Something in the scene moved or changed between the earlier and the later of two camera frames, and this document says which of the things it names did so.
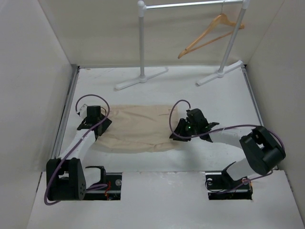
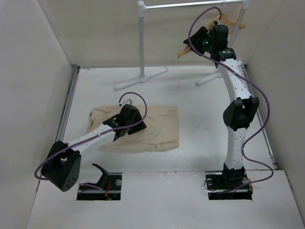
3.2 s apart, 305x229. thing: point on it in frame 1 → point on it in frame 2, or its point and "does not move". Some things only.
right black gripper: (179, 129) → (203, 33)
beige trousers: (138, 129) does not move
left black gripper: (106, 124) → (141, 127)
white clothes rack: (142, 8) does not move
